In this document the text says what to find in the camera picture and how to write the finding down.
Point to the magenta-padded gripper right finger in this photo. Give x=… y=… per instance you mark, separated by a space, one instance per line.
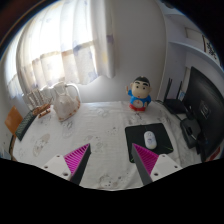
x=146 y=159

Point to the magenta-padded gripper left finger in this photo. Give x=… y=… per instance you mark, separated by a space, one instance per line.
x=76 y=158

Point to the white cartoon-print computer mouse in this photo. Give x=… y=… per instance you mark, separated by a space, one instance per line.
x=150 y=139

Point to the black mouse pad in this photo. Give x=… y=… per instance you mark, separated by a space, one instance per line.
x=135 y=136

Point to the white printed tablecloth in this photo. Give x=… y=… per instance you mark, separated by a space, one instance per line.
x=100 y=126

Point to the large white conch shell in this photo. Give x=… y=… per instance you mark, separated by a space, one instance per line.
x=66 y=106

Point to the wooden model sailing ship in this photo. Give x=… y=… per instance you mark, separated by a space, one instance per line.
x=42 y=110

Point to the black keyboard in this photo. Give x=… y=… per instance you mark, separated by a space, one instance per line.
x=25 y=126

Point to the black router with antennas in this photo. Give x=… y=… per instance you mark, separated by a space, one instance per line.
x=175 y=106

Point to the cartoon boy figurine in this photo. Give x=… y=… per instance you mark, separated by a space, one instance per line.
x=139 y=95

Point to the orange wooden chair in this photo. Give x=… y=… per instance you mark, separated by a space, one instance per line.
x=13 y=120

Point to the black computer monitor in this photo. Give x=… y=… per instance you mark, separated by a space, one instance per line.
x=206 y=103

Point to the white star-print curtain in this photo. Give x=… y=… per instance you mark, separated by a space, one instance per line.
x=66 y=40

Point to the white wall shelf unit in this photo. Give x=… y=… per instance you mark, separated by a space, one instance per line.
x=193 y=50

